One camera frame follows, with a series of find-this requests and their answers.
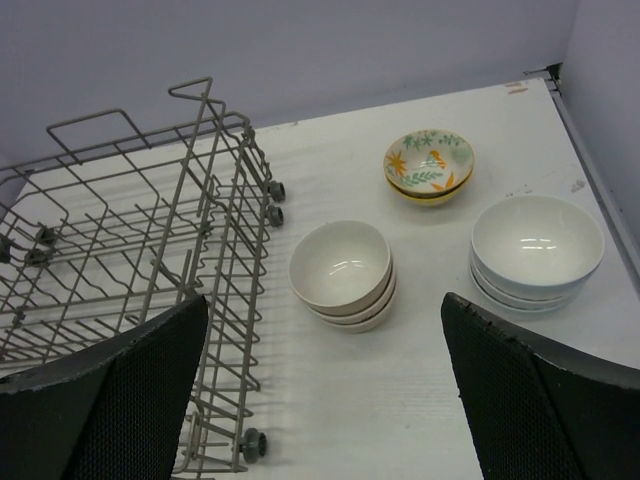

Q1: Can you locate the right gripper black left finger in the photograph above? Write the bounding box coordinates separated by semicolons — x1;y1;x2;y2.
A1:
1;296;208;479

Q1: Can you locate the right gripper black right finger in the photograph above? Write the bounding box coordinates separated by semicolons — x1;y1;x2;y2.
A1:
441;292;639;479

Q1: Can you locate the white blue bowl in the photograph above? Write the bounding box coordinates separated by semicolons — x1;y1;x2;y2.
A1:
469;261;581;301
471;275;577;313
471;195;605;300

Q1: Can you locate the beige bowl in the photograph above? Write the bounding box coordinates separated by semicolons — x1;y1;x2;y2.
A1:
304;263;397;325
308;285;397;334
288;220;392;315

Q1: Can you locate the cream floral patterned bowl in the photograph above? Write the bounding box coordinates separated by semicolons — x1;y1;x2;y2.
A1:
383;129;475;198

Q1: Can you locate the yellow green patterned bowl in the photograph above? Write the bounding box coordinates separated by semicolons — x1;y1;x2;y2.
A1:
384;168;473;207

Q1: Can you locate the grey wire dish rack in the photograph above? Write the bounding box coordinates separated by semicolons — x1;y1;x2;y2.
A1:
1;77;286;479

